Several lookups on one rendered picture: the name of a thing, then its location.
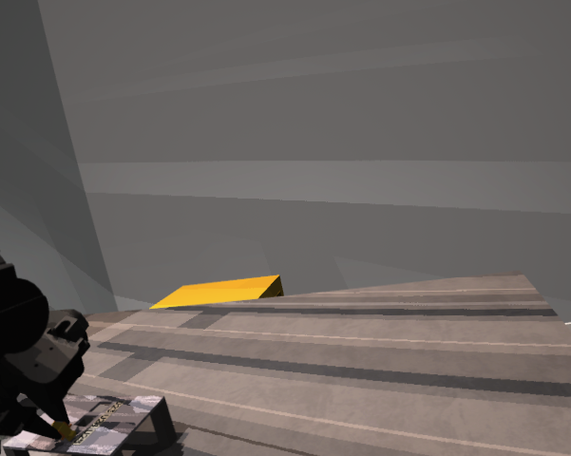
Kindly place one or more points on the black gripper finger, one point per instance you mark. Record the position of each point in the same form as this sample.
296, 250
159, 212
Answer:
33, 423
57, 412

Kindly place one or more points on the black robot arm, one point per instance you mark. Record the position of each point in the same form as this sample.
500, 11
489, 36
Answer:
35, 360

